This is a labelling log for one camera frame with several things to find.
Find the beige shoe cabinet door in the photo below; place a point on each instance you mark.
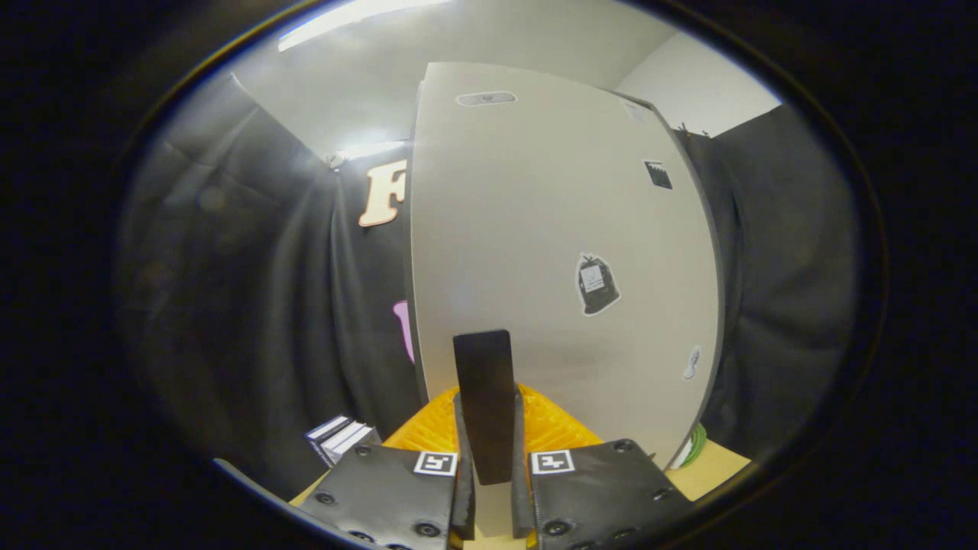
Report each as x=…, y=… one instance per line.
x=535, y=198

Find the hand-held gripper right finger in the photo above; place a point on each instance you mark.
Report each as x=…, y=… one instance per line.
x=522, y=496

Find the blue book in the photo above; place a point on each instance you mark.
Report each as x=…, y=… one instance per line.
x=325, y=431

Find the green and white round object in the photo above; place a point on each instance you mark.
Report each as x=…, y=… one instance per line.
x=694, y=447

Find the black backdrop cloth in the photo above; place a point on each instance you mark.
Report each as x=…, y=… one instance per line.
x=252, y=305

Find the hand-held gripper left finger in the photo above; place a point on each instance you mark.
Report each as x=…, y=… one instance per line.
x=466, y=496

